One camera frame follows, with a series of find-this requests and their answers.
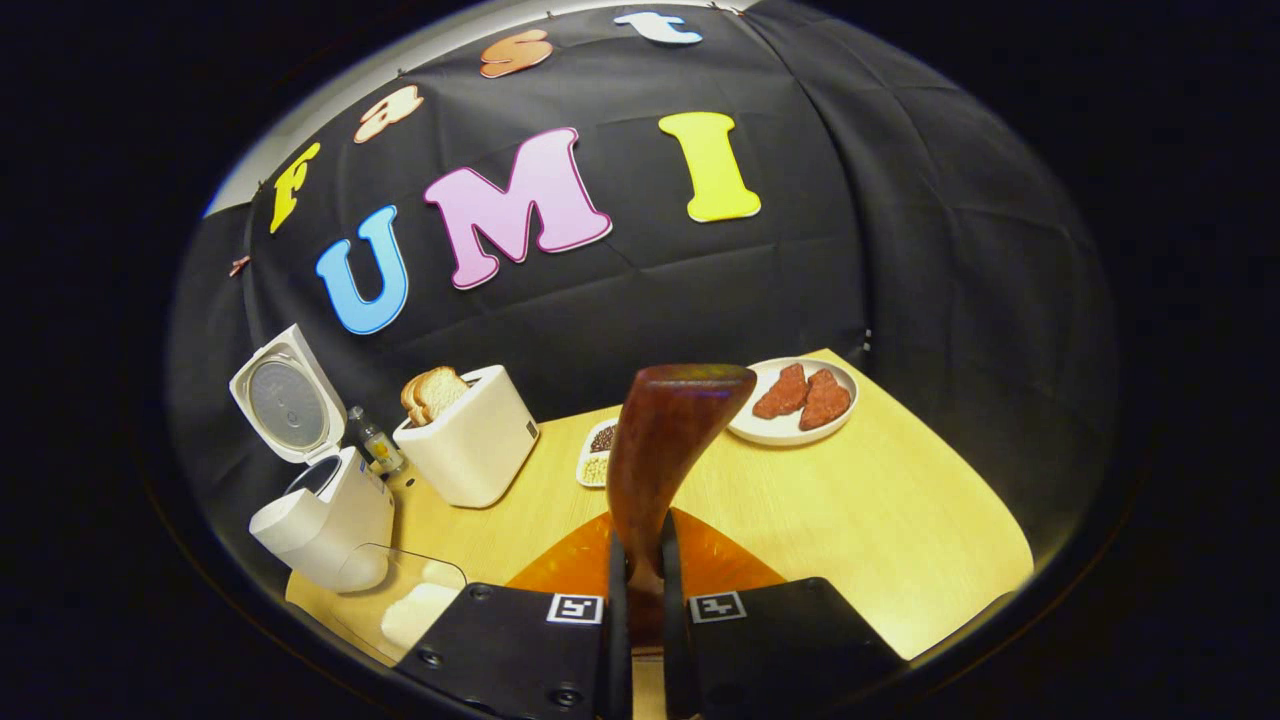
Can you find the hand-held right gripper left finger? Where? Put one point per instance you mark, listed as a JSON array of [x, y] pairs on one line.
[[618, 650]]

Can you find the brown wooden spoon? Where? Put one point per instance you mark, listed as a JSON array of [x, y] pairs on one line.
[[670, 430]]

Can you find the white toaster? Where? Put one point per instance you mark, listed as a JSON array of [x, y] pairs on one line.
[[470, 455]]

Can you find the small glass bottle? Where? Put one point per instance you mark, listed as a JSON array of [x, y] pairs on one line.
[[378, 445]]

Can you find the toast bread slice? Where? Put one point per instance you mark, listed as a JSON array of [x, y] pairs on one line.
[[442, 392], [412, 400]]

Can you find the black backdrop cloth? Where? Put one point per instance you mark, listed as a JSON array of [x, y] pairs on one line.
[[900, 250]]

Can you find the white divided bean dish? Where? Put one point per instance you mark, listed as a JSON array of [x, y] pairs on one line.
[[597, 470]]

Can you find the white rice cooker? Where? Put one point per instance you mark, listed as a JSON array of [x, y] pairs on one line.
[[320, 530]]

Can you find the red meat slice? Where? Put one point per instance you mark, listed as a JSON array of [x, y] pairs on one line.
[[825, 400], [782, 392]]

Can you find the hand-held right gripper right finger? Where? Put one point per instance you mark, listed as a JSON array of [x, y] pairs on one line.
[[672, 650]]

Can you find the clear plastic rice container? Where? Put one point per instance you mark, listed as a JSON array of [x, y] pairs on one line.
[[400, 565]]

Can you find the white rice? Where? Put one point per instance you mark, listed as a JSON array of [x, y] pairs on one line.
[[415, 612]]

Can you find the white oval plate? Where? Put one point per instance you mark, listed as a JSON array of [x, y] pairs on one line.
[[770, 432]]

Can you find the copper clip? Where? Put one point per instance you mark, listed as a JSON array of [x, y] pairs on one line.
[[239, 266]]

